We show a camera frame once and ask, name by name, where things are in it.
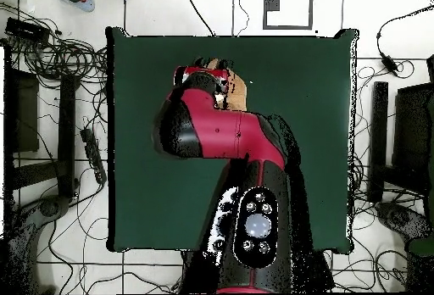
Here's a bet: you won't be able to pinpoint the orange terry towel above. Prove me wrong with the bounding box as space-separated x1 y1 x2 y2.
206 58 248 112

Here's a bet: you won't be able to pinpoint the dark green table cloth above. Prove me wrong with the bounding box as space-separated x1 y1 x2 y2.
104 25 360 254

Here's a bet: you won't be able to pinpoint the black power strip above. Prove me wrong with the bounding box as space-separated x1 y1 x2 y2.
80 127 109 185

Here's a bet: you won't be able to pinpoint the black upright stand bar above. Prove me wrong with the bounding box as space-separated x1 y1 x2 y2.
56 74 78 198
368 81 390 203

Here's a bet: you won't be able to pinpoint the black power brick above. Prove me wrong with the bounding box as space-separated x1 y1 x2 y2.
4 17 52 44

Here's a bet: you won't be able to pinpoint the dark grey wheeled base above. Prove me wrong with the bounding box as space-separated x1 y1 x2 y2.
6 193 73 295
375 201 434 242

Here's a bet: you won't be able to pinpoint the thin black floor cable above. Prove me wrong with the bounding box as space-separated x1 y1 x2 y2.
236 0 251 37

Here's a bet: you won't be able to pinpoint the grey square floor frame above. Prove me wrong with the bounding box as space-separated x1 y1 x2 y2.
262 0 314 31

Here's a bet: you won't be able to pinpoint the tangled black cables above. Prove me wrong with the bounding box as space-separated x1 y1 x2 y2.
0 3 109 87
348 60 416 218

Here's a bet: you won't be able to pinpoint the black adapter with cable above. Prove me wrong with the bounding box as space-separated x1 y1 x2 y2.
376 3 434 76

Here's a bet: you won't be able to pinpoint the black stand frame panel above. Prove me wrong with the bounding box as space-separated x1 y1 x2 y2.
2 46 41 192
392 82 434 195

